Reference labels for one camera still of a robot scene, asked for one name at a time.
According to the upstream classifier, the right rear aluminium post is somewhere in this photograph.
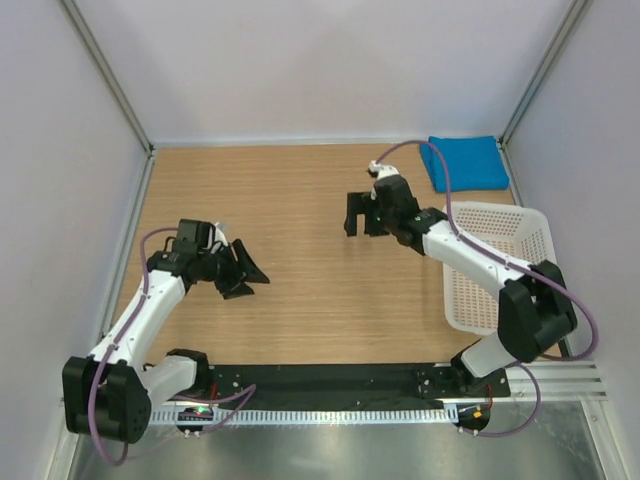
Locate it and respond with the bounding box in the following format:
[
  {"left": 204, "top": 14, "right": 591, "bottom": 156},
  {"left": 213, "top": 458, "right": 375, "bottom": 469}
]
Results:
[{"left": 498, "top": 0, "right": 592, "bottom": 149}]

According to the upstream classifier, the aluminium post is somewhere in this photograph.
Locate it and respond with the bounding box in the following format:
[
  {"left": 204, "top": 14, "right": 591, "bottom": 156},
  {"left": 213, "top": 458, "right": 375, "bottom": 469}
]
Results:
[
  {"left": 59, "top": 0, "right": 154, "bottom": 157},
  {"left": 498, "top": 0, "right": 592, "bottom": 149}
]

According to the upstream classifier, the left rear aluminium post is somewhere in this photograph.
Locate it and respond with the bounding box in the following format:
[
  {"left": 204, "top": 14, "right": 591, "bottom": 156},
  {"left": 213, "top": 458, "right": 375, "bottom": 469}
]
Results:
[{"left": 59, "top": 0, "right": 154, "bottom": 157}]

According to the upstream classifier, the white plastic mesh basket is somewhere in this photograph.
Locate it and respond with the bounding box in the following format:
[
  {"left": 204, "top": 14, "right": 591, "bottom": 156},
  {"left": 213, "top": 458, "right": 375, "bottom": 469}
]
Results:
[{"left": 443, "top": 201, "right": 556, "bottom": 336}]

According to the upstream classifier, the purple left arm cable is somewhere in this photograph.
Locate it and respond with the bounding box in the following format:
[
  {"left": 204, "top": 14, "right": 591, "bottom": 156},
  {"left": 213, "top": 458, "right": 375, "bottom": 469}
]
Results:
[{"left": 87, "top": 227, "right": 257, "bottom": 466}]

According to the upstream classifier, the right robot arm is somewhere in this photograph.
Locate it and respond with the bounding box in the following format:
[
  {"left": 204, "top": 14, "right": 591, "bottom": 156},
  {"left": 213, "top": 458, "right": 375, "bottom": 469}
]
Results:
[{"left": 344, "top": 161, "right": 577, "bottom": 396}]

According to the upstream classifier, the white slotted cable duct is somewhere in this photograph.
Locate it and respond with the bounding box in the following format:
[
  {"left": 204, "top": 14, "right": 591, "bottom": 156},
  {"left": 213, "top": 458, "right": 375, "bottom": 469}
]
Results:
[{"left": 149, "top": 403, "right": 458, "bottom": 427}]

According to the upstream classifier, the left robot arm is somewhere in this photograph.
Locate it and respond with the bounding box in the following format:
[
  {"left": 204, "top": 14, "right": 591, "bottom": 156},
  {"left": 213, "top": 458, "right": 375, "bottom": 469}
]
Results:
[{"left": 62, "top": 219, "right": 270, "bottom": 444}]

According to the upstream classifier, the blue t shirt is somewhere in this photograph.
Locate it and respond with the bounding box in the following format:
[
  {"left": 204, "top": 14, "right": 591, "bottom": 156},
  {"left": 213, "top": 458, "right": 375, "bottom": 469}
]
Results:
[{"left": 428, "top": 136, "right": 509, "bottom": 192}]

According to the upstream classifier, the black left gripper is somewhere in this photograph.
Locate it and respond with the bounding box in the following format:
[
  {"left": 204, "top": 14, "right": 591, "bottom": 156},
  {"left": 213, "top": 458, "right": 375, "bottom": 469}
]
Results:
[{"left": 197, "top": 239, "right": 268, "bottom": 299}]

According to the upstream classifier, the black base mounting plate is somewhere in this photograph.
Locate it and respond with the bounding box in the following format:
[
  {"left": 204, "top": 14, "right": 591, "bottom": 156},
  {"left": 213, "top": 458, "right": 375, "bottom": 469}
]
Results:
[{"left": 205, "top": 363, "right": 511, "bottom": 403}]

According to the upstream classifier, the aluminium front frame rail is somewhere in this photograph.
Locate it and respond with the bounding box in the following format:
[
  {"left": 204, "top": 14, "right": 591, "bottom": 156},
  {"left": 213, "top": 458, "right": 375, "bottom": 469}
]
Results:
[{"left": 506, "top": 361, "right": 607, "bottom": 401}]

